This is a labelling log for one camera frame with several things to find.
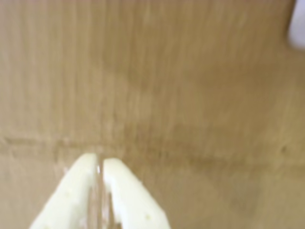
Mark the brown cardboard sheet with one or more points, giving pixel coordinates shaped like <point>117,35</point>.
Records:
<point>166,83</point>

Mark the pale lilac plastic box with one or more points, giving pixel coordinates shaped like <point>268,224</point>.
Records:
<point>299,28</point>

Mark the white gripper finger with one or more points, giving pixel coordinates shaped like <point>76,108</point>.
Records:
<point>69,190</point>
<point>135,202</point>

